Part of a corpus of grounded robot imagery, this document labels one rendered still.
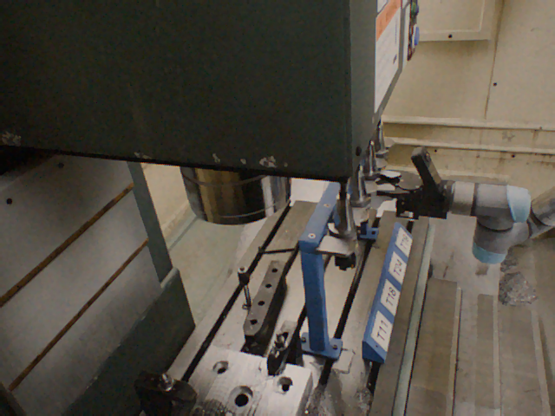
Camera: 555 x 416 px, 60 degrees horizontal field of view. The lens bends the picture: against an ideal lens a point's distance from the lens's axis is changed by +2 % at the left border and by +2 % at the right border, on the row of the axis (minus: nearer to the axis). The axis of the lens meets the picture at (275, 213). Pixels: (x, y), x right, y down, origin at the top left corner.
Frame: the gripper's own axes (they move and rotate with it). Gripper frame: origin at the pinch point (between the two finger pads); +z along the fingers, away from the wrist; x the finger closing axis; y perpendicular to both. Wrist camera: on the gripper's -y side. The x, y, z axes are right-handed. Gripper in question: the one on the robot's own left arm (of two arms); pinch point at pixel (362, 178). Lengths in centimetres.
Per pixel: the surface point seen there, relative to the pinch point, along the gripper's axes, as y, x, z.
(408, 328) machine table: 32.0, -14.0, -14.5
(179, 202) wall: 51, 47, 91
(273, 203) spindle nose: -23, -47, 3
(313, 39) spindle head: -48, -56, -7
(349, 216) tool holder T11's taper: -5.6, -23.3, -2.3
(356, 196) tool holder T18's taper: -3.7, -13.1, -1.5
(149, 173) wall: 29, 34, 91
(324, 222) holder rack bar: -2.5, -22.4, 2.9
